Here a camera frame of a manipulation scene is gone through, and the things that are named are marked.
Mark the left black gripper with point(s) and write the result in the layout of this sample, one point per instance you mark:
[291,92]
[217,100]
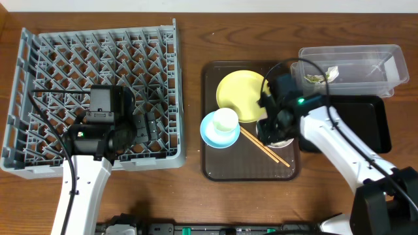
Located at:
[137,127]

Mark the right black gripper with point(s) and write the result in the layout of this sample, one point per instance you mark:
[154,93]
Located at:
[264,131]

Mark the pink white bowl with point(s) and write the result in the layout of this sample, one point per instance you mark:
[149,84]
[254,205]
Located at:
[281,144]

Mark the green snack wrapper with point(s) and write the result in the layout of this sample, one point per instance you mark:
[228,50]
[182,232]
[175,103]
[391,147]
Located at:
[315,79]

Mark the pale green plastic cup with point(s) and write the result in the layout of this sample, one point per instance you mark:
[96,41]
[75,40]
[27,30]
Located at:
[225,120]

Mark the light blue small plate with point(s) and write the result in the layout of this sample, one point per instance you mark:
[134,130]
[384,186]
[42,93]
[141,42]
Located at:
[212,138]

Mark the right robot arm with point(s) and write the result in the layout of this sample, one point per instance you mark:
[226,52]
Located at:
[385,199]

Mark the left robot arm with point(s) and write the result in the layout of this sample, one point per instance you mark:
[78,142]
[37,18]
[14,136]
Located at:
[84,178]

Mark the black rectangular waste tray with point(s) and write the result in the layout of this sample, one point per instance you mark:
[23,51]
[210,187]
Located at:
[365,115]

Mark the clear plastic waste bin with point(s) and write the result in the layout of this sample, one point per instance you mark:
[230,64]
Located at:
[360,69]

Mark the grey plastic dishwasher rack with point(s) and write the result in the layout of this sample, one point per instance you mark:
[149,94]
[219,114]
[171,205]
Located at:
[55,71]

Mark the yellow round plate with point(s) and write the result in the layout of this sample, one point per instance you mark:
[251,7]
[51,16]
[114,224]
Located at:
[240,91]

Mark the wooden chopstick right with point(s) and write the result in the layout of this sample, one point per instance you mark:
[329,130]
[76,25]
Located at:
[266,148]

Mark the wooden chopstick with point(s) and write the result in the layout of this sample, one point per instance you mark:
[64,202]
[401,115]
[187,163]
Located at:
[266,148]
[259,147]

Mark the wooden chopstick left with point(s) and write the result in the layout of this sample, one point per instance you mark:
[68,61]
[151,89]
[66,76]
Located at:
[259,147]

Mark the dark brown serving tray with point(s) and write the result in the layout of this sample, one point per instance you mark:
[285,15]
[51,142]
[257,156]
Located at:
[243,161]

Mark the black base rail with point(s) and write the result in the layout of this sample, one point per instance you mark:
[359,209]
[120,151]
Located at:
[131,224]

